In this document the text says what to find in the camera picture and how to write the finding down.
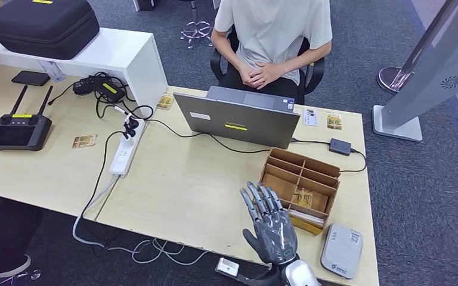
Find black remote controller with antennas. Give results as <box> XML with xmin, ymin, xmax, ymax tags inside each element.
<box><xmin>0</xmin><ymin>85</ymin><xmax>54</xmax><ymax>153</ymax></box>

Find black coiled adapter cable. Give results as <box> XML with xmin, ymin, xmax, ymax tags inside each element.
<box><xmin>47</xmin><ymin>71</ymin><xmax>156</xmax><ymax>120</ymax></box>

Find black floor unit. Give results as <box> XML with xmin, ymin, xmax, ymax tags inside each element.
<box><xmin>132</xmin><ymin>0</ymin><xmax>159</xmax><ymax>13</ymax></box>

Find golden room key card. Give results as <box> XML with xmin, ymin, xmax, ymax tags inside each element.
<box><xmin>292</xmin><ymin>188</ymin><xmax>320</xmax><ymax>207</ymax></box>
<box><xmin>326</xmin><ymin>113</ymin><xmax>343</xmax><ymax>130</ymax></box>
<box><xmin>157</xmin><ymin>94</ymin><xmax>175</xmax><ymax>111</ymax></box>
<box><xmin>72</xmin><ymin>134</ymin><xmax>98</xmax><ymax>150</ymax></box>

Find person's right hand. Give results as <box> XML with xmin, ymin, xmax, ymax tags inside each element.
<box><xmin>237</xmin><ymin>63</ymin><xmax>256</xmax><ymax>86</ymax></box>

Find black hanging power cable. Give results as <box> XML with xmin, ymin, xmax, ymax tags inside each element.
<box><xmin>79</xmin><ymin>130</ymin><xmax>126</xmax><ymax>222</ymax></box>

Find clear plastic bottle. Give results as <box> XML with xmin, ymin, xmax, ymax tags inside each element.
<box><xmin>38</xmin><ymin>60</ymin><xmax>67</xmax><ymax>83</ymax></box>

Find black smartphone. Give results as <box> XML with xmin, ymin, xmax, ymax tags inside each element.
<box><xmin>11</xmin><ymin>70</ymin><xmax>51</xmax><ymax>87</ymax></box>

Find small dark usb hub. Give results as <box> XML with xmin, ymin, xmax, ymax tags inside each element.
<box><xmin>328</xmin><ymin>138</ymin><xmax>352</xmax><ymax>157</ymax></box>

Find chrome chair base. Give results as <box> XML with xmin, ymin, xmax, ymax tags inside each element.
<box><xmin>0</xmin><ymin>269</ymin><xmax>43</xmax><ymax>286</ymax></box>

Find short black hub cable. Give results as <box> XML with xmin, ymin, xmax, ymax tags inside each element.
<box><xmin>290</xmin><ymin>137</ymin><xmax>331</xmax><ymax>145</ymax></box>

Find chrome stanchion base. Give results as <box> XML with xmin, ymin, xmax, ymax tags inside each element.
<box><xmin>377</xmin><ymin>66</ymin><xmax>414</xmax><ymax>95</ymax></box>

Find black power adapter yellow label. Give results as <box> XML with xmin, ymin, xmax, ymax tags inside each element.
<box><xmin>94</xmin><ymin>80</ymin><xmax>126</xmax><ymax>104</ymax></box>

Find brown cardboard organizer box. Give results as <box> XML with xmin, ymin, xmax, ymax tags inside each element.
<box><xmin>259</xmin><ymin>148</ymin><xmax>341</xmax><ymax>237</ymax></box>

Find long black laptop cable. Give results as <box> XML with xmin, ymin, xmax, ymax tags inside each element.
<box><xmin>132</xmin><ymin>104</ymin><xmax>367</xmax><ymax>173</ymax></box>

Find stack of white cards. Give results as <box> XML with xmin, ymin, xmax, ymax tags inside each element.
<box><xmin>288</xmin><ymin>208</ymin><xmax>326</xmax><ymax>228</ymax></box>

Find white power strip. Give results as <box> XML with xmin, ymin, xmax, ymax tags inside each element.
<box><xmin>109</xmin><ymin>117</ymin><xmax>146</xmax><ymax>179</ymax></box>

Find black zippered carrying case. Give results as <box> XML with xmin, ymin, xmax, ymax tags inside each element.
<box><xmin>0</xmin><ymin>0</ymin><xmax>101</xmax><ymax>61</ymax></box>

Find white power strip cable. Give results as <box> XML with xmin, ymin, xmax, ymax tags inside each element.
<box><xmin>72</xmin><ymin>176</ymin><xmax>211</xmax><ymax>266</ymax></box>

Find grey laptop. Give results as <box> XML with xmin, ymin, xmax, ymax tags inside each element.
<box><xmin>172</xmin><ymin>86</ymin><xmax>301</xmax><ymax>150</ymax></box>

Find white charging cable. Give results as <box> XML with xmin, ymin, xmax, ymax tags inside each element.
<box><xmin>113</xmin><ymin>105</ymin><xmax>134</xmax><ymax>124</ymax></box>

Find chrome stool base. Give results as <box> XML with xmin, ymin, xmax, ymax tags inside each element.
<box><xmin>178</xmin><ymin>0</ymin><xmax>216</xmax><ymax>51</ymax></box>

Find person's left hand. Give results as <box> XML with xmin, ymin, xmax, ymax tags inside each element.
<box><xmin>249</xmin><ymin>61</ymin><xmax>287</xmax><ymax>91</ymax></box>

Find white desk shelf riser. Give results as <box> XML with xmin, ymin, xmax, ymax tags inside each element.
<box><xmin>0</xmin><ymin>27</ymin><xmax>169</xmax><ymax>119</ymax></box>

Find person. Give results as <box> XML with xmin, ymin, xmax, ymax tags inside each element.
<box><xmin>211</xmin><ymin>0</ymin><xmax>333</xmax><ymax>105</ymax></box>

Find white printed ID card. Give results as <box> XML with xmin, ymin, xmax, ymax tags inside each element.
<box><xmin>302</xmin><ymin>108</ymin><xmax>319</xmax><ymax>127</ymax></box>

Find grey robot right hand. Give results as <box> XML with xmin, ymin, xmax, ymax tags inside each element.
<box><xmin>239</xmin><ymin>181</ymin><xmax>299</xmax><ymax>266</ymax></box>

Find black office chair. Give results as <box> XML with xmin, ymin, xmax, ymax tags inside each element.
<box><xmin>209</xmin><ymin>26</ymin><xmax>327</xmax><ymax>95</ymax></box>

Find grey kiosk stand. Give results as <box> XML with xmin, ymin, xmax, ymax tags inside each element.
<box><xmin>372</xmin><ymin>0</ymin><xmax>458</xmax><ymax>143</ymax></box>

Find black power plugs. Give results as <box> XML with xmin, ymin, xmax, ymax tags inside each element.
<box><xmin>123</xmin><ymin>117</ymin><xmax>140</xmax><ymax>139</ymax></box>

